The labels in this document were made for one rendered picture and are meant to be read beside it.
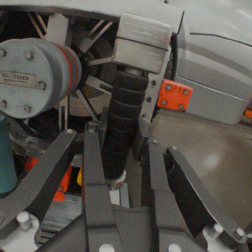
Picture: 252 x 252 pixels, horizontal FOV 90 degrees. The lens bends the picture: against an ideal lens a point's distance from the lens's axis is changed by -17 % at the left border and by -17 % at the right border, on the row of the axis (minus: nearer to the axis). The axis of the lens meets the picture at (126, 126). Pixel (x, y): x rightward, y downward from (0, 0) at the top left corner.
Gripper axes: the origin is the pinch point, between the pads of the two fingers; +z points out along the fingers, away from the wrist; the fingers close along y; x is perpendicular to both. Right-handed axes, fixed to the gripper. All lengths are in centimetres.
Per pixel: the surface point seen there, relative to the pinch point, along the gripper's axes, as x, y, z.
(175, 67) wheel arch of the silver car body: 11, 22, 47
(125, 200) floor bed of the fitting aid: -75, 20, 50
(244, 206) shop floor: -83, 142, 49
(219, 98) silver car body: 4, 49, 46
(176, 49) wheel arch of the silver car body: 18, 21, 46
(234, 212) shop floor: -83, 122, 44
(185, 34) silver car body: 25, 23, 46
